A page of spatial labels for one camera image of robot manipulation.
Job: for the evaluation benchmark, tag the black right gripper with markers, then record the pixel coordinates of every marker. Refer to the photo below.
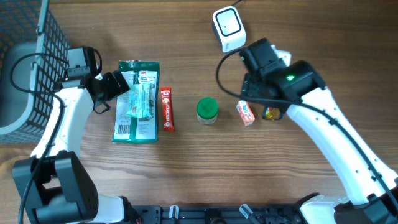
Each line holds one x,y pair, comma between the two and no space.
249,86

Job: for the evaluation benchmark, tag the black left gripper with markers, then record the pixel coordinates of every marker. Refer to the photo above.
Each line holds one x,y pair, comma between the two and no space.
114,89

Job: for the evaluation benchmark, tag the yellow oil bottle silver cap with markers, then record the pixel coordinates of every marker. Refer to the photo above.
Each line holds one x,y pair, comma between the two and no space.
270,113

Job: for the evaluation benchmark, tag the teal snack bar wrapper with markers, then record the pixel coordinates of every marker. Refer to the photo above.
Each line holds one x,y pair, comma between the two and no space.
139,101

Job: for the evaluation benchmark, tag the red white juice carton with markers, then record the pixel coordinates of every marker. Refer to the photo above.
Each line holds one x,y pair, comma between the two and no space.
245,112

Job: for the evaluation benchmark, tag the green 3M sponge package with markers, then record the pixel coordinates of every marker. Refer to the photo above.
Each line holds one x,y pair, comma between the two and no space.
129,129

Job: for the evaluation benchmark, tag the red Nescafe coffee stick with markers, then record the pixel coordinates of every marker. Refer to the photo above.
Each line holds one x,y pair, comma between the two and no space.
167,108

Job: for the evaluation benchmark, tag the green lid round container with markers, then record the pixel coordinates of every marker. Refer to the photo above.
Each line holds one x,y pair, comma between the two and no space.
207,110

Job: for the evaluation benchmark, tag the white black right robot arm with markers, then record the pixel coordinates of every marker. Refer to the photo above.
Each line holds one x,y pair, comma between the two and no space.
301,94

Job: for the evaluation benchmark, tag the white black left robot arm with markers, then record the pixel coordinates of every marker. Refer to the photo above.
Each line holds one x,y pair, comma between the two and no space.
53,184

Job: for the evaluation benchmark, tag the white barcode scanner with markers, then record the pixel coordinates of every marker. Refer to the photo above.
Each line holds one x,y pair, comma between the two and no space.
228,28

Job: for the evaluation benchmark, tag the grey plastic mesh basket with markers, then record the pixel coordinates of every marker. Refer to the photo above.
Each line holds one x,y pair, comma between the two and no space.
33,51

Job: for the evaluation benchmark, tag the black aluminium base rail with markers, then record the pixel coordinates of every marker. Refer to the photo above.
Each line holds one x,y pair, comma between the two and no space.
270,214

